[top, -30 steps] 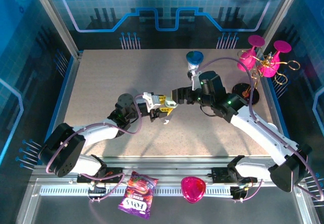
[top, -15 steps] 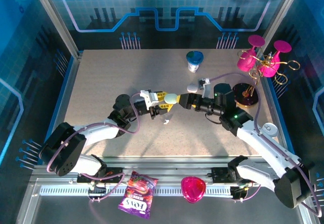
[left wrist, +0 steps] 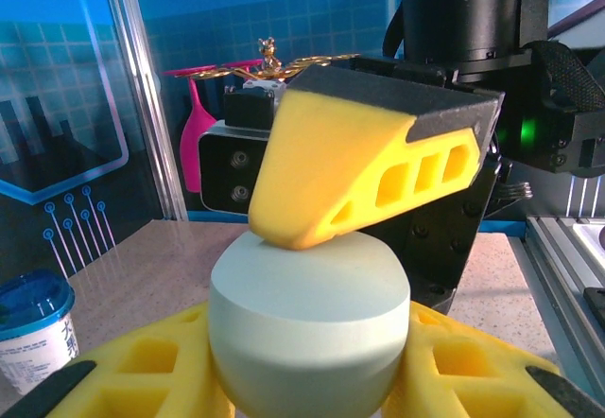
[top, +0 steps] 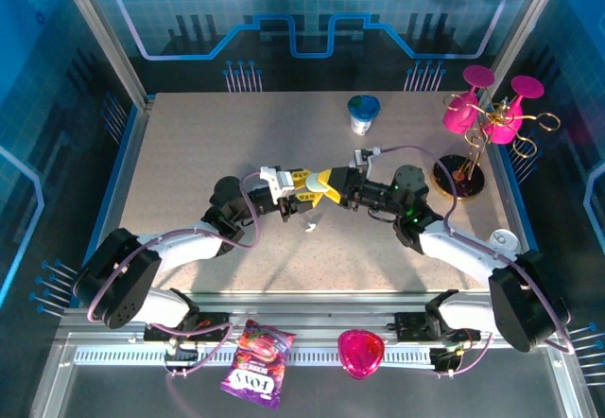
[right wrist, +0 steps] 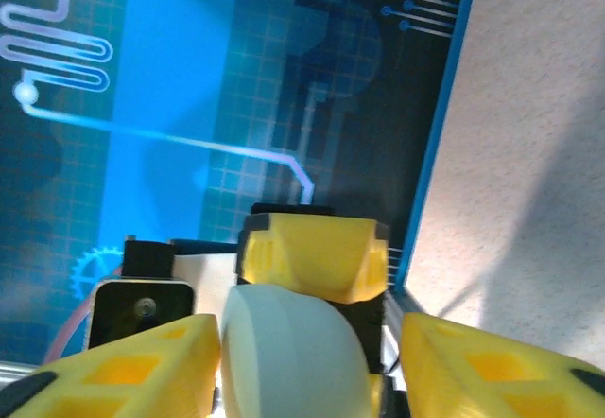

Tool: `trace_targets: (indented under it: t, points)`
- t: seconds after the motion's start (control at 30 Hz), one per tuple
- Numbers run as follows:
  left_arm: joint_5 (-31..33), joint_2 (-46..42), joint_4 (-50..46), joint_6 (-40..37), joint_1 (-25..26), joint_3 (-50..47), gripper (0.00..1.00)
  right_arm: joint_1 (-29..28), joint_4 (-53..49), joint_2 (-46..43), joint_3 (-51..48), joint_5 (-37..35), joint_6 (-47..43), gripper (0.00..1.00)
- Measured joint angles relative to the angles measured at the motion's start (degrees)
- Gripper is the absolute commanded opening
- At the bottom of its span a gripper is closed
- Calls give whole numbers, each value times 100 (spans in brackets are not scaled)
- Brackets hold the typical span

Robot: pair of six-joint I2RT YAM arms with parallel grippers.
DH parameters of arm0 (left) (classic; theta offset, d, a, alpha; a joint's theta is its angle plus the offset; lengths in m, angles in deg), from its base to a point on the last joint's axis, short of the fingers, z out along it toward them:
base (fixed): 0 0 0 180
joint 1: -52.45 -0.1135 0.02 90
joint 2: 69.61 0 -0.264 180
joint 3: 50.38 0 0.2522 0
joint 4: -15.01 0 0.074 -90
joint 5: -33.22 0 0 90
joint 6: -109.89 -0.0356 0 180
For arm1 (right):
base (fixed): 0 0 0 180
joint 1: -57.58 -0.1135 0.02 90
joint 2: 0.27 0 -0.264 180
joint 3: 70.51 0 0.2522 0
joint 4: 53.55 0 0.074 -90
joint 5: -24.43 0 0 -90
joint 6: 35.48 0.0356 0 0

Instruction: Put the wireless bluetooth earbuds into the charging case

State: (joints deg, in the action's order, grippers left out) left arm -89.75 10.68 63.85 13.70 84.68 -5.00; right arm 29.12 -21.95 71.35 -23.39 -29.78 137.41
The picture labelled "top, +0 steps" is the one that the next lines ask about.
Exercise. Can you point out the pink translucent plastic container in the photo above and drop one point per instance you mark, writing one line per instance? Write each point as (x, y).
(360, 352)

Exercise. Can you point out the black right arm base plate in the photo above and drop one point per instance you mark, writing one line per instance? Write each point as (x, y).
(406, 325)

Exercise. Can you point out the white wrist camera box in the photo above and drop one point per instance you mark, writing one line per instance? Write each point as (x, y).
(363, 157)
(276, 179)

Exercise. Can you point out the black left controller box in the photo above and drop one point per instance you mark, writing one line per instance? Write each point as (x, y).
(182, 354)

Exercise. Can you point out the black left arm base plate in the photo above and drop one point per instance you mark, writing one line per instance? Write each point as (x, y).
(156, 334)

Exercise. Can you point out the purple candy bag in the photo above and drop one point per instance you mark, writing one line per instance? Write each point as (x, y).
(257, 366)

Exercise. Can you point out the aluminium frame post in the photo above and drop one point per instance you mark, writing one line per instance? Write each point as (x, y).
(108, 35)
(522, 35)

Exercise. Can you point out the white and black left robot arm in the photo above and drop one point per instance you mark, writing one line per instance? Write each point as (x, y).
(184, 248)

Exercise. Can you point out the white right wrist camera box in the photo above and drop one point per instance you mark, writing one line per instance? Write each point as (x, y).
(363, 157)

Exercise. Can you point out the aluminium frame beam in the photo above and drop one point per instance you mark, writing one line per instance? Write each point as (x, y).
(307, 314)

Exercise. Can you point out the black right controller box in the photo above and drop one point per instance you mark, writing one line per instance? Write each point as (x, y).
(446, 359)

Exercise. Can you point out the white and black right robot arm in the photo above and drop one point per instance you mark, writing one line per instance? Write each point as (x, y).
(520, 309)

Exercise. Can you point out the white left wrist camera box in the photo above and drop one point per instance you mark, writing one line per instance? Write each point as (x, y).
(276, 179)

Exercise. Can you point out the white cup with blue lid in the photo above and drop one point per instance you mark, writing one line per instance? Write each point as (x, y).
(364, 108)

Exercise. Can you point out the black controller box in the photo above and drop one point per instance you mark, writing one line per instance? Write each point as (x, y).
(446, 359)
(182, 354)

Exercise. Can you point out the white oval earbud case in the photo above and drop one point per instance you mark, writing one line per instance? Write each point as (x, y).
(502, 239)

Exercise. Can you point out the pink plastic wine glass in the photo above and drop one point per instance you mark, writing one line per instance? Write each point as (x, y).
(505, 129)
(457, 116)

